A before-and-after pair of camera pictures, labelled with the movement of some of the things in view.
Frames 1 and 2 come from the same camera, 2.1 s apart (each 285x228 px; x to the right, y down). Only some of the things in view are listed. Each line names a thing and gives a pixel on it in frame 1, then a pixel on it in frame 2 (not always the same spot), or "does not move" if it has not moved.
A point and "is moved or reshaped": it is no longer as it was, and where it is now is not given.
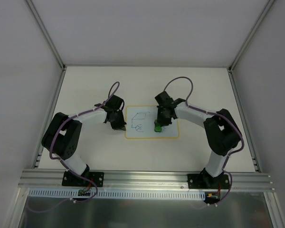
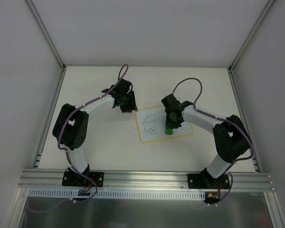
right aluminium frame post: (252, 34) does not move
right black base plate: (204, 181) does not move
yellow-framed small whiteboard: (140, 124) is moved or reshaped
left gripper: (116, 118) to (128, 102)
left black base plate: (68, 179) does not move
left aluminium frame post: (61, 63) does not move
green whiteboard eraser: (157, 128) to (169, 131)
